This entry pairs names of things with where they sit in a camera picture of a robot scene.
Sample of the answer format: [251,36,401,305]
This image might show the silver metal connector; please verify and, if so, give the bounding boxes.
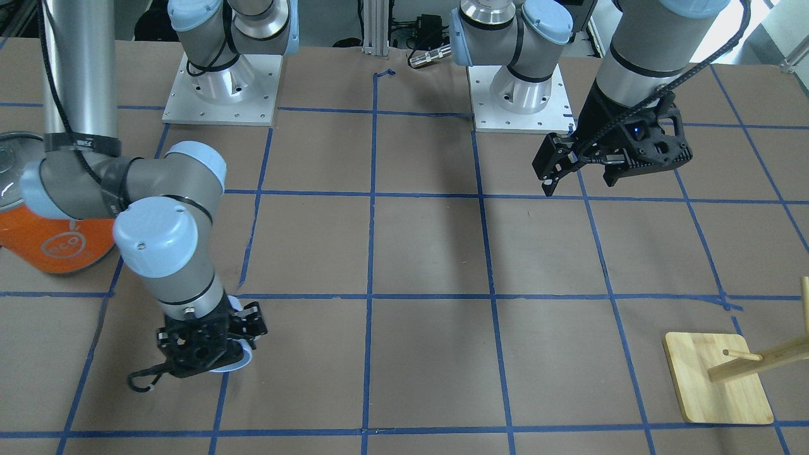
[407,44,453,70]

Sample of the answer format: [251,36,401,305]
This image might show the light blue cup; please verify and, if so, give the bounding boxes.
[210,294,253,373]

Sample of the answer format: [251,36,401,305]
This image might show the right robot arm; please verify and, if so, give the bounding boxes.
[21,1,268,392]

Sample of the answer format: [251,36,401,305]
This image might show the wooden cup stand base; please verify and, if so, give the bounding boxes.
[664,332,774,425]

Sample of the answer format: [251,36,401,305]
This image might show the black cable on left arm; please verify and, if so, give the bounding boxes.
[575,0,753,159]

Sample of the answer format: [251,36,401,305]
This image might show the aluminium frame post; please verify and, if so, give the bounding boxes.
[360,0,390,58]

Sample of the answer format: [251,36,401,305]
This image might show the wooden cup stand pegs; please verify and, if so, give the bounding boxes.
[707,277,808,383]

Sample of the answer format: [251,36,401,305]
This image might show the orange eco bucket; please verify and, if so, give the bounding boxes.
[1,131,114,274]

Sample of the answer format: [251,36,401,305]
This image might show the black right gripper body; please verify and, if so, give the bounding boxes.
[157,297,235,379]

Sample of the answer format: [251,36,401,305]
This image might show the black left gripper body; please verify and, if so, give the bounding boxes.
[573,84,693,176]

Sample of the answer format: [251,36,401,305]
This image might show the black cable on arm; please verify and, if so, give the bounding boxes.
[575,0,753,159]
[37,0,102,184]

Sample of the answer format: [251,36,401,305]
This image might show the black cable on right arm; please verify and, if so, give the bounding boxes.
[37,0,102,184]

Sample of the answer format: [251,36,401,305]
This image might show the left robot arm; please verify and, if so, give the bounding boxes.
[449,1,739,196]

